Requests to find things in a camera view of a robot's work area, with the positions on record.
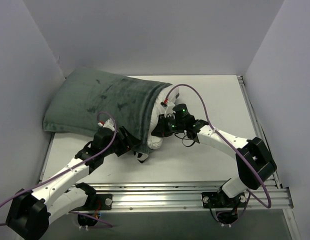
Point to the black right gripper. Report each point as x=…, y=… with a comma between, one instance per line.
x=159, y=128

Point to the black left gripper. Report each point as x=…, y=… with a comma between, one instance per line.
x=128, y=144

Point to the white pillow insert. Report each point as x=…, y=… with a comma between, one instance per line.
x=157, y=124

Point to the zebra and grey plush pillowcase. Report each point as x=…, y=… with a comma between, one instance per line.
x=86, y=94

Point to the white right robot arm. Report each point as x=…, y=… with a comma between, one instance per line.
x=254, y=162

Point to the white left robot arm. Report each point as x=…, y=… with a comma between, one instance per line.
x=32, y=211

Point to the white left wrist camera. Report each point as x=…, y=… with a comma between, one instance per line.
x=109, y=124

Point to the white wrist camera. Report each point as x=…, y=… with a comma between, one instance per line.
x=109, y=124
x=167, y=107

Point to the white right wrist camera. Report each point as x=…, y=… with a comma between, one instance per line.
x=167, y=107

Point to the aluminium front rail frame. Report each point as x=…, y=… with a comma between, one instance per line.
x=174, y=196

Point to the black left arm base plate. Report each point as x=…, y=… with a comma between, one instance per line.
x=96, y=202

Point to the aluminium left side rail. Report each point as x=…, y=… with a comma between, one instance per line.
x=41, y=176

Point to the aluminium rail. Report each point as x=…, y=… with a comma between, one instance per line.
x=253, y=117
x=41, y=176

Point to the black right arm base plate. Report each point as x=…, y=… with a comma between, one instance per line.
x=219, y=200

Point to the aluminium right side rail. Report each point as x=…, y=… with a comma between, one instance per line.
x=253, y=117

